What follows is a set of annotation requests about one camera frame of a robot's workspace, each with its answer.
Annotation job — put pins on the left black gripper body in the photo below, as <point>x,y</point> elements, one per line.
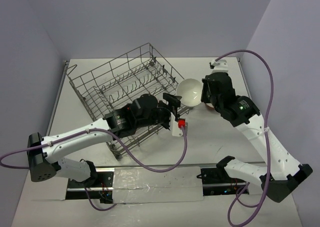
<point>172,107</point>

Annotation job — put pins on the white bowl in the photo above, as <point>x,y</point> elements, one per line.
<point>190,91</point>

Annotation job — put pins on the brown bottom bowl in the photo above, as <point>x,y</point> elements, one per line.
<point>209,106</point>

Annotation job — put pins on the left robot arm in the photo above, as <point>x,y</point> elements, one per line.
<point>47,154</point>

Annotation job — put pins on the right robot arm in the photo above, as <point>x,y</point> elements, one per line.
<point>286,172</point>

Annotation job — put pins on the clear tape sheet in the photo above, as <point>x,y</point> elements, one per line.
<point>141,186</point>

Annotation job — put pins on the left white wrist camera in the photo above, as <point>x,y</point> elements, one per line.
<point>178,127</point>

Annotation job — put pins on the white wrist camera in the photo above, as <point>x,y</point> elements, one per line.
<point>178,127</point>
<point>219,66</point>

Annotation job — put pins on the grey wire dish rack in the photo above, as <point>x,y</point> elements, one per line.
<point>105,87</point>

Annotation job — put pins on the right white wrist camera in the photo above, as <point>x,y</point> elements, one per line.
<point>219,66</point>

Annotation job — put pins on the black mounting rail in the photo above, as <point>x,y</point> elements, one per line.
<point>214,184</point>

